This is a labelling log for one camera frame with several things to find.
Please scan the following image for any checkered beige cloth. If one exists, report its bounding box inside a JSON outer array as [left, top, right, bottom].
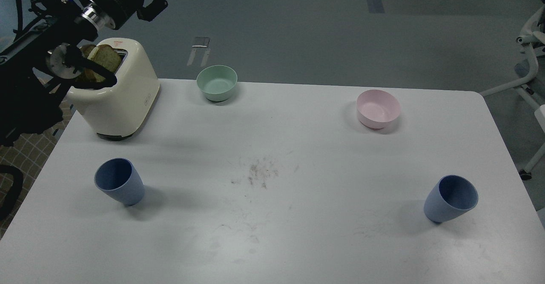
[[0, 98, 75, 237]]

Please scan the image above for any blue cup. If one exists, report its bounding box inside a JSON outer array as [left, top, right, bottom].
[[424, 175, 479, 223], [94, 158, 145, 206]]

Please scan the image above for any green bowl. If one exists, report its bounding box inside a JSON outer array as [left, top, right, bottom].
[[196, 65, 238, 102]]

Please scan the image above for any metal floor bracket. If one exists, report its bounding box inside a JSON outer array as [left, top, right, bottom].
[[186, 36, 211, 67]]

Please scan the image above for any cream white toaster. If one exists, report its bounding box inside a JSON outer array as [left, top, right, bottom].
[[66, 37, 160, 141]]

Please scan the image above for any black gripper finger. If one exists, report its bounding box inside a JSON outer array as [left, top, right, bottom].
[[137, 0, 169, 22]]

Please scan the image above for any rear toast slice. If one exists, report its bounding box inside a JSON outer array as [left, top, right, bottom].
[[75, 45, 97, 83]]

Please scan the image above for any toast slice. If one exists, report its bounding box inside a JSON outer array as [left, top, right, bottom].
[[85, 45, 122, 83], [75, 45, 97, 83]]

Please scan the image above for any front toast slice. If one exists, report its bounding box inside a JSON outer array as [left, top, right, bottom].
[[85, 45, 122, 83]]

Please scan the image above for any pink bowl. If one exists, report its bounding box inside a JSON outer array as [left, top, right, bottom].
[[356, 89, 401, 129]]

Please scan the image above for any black robot arm with cables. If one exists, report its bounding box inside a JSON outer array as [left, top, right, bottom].
[[0, 0, 118, 221]]

